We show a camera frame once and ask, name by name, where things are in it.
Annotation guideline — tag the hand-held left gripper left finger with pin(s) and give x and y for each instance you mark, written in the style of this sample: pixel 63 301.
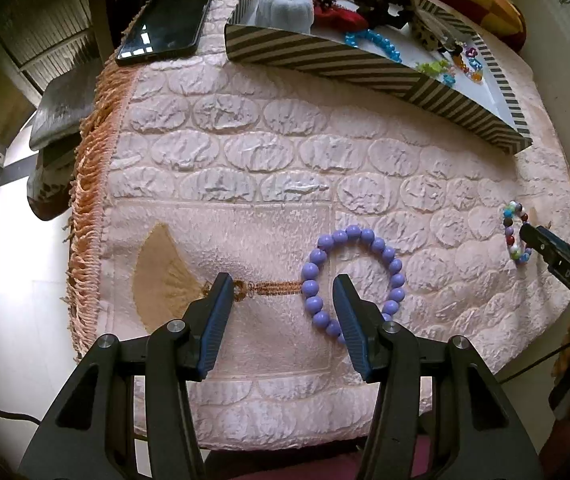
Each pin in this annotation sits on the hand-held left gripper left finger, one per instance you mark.
pixel 215 320

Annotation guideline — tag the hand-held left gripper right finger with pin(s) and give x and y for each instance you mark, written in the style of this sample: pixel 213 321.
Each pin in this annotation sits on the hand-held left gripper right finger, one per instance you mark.
pixel 352 325

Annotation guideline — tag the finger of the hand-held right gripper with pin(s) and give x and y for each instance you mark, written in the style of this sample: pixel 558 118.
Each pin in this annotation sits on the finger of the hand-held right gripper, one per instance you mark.
pixel 560 260

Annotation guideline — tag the leopard print bow hair clip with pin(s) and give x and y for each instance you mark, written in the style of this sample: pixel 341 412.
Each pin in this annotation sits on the leopard print bow hair clip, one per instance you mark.
pixel 422 30

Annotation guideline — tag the striped cardboard box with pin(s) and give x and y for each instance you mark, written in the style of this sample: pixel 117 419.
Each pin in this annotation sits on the striped cardboard box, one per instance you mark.
pixel 285 50

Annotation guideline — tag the red bow hair clip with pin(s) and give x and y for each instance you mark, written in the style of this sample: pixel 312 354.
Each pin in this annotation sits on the red bow hair clip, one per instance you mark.
pixel 335 15

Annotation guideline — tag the pink fringed tablecloth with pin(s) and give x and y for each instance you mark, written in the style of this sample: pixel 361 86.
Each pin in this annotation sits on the pink fringed tablecloth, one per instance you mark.
pixel 265 180

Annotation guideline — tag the brown patterned seat cushion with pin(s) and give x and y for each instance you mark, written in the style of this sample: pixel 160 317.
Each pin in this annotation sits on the brown patterned seat cushion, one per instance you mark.
pixel 50 180

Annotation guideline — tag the grey seat cushion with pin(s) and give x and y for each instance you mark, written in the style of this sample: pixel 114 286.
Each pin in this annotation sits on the grey seat cushion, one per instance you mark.
pixel 62 105

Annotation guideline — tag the black smartphone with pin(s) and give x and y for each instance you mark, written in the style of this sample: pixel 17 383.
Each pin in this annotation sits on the black smartphone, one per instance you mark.
pixel 165 25

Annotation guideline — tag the grey rolled cloth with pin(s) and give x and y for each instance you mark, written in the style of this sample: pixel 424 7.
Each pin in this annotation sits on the grey rolled cloth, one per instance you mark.
pixel 285 7

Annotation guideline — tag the dark wooden chair frame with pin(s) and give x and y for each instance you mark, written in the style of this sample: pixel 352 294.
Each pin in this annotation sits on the dark wooden chair frame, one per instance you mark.
pixel 107 5

